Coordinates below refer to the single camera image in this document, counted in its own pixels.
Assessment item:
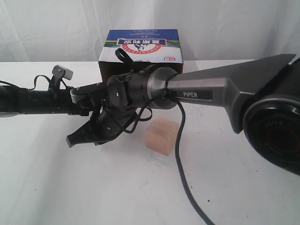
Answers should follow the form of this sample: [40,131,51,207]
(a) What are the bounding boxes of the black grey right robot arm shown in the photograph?
[66,54,300,174]

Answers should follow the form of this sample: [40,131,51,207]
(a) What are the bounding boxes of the blue white cardboard box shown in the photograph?
[98,29,183,81]

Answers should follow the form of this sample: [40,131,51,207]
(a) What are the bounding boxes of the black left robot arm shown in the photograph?
[0,85,80,117]

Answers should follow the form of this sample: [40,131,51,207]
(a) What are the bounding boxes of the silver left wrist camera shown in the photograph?
[52,65,73,80]

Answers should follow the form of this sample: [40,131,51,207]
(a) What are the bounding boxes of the black left camera cable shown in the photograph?
[0,75,68,94]

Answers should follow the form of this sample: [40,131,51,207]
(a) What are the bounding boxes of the wooden cube block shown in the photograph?
[145,117,179,156]

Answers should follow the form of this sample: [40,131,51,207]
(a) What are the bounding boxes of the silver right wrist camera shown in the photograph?
[70,82,108,104]

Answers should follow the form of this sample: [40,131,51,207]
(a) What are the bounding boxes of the white backdrop curtain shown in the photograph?
[0,0,300,62]

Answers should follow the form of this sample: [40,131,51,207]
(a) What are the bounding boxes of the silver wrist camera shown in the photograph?
[52,65,73,80]
[70,82,108,104]

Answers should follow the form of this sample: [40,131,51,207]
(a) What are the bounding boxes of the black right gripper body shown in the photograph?
[91,103,137,139]

